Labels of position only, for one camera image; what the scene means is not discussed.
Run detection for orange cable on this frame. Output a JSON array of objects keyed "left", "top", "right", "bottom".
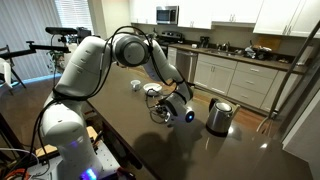
[{"left": 2, "top": 168, "right": 32, "bottom": 180}]

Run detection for white paper towel roll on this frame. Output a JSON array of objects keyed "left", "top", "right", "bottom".
[{"left": 297, "top": 44, "right": 315, "bottom": 66}]

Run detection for metal sink faucet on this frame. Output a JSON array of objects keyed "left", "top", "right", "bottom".
[{"left": 220, "top": 41, "right": 232, "bottom": 53}]

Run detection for white ceramic mug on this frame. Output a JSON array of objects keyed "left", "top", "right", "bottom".
[{"left": 129, "top": 79, "right": 142, "bottom": 92}]

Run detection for stainless steel microwave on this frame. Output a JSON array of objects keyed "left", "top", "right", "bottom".
[{"left": 155, "top": 5, "right": 180, "bottom": 26}]

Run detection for white window blind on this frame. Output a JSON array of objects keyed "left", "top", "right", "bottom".
[{"left": 54, "top": 0, "right": 95, "bottom": 34}]

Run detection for white sink base cabinet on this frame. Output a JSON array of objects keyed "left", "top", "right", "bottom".
[{"left": 193, "top": 53, "right": 238, "bottom": 96}]

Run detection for steel pot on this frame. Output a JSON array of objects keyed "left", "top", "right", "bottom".
[{"left": 205, "top": 97, "right": 235, "bottom": 138}]

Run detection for black kitchen stove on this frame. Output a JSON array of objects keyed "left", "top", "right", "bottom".
[{"left": 155, "top": 30, "right": 185, "bottom": 58}]

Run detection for white wall cabinets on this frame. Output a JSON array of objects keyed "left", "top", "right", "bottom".
[
  {"left": 129, "top": 0, "right": 265, "bottom": 30},
  {"left": 253, "top": 0, "right": 320, "bottom": 39}
]

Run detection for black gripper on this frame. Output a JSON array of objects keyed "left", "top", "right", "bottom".
[{"left": 153, "top": 101, "right": 174, "bottom": 125}]

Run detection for narrow white base cabinet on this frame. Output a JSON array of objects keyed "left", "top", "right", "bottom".
[{"left": 167, "top": 46, "right": 178, "bottom": 68}]

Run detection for white two-door base cabinet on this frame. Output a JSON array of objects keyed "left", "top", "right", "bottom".
[{"left": 260, "top": 70, "right": 301, "bottom": 113}]

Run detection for stainless steel refrigerator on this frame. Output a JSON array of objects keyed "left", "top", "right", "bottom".
[{"left": 266, "top": 19, "right": 320, "bottom": 180}]

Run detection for wooden cutting board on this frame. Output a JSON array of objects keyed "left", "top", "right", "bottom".
[{"left": 258, "top": 34, "right": 282, "bottom": 52}]

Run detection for white drawer base cabinet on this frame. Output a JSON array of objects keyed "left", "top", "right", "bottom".
[{"left": 227, "top": 61, "right": 280, "bottom": 109}]

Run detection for tan wooden chair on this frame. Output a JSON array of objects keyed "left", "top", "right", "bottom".
[{"left": 232, "top": 103, "right": 242, "bottom": 120}]

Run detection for black coffee maker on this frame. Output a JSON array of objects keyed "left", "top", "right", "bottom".
[{"left": 199, "top": 35, "right": 211, "bottom": 49}]

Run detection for white perforated base plate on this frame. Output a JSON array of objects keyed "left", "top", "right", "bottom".
[{"left": 26, "top": 141, "right": 122, "bottom": 180}]

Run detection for white ceramic bowl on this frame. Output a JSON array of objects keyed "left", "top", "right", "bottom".
[{"left": 142, "top": 82, "right": 164, "bottom": 98}]

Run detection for dish pile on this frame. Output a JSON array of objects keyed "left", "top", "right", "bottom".
[{"left": 244, "top": 44, "right": 273, "bottom": 62}]

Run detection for black stereo camera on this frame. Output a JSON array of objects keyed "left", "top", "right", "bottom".
[{"left": 44, "top": 26, "right": 79, "bottom": 36}]

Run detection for stainless steel dishwasher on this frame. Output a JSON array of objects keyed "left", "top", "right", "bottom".
[{"left": 175, "top": 49, "right": 199, "bottom": 84}]

